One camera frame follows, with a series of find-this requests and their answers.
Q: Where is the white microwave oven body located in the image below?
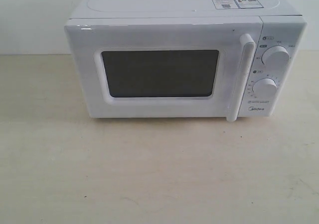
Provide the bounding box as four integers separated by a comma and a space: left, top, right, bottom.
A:
68, 0, 307, 118

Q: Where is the blue white label sticker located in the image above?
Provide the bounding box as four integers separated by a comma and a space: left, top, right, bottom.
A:
212, 0, 263, 9

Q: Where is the white control knob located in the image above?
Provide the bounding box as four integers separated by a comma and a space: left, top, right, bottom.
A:
252, 78, 278, 99
262, 46, 290, 70

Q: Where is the lower white control knob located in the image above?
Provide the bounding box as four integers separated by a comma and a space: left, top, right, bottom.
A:
252, 78, 278, 99

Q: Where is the upper white control knob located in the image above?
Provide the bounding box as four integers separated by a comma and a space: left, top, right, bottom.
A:
262, 46, 290, 70

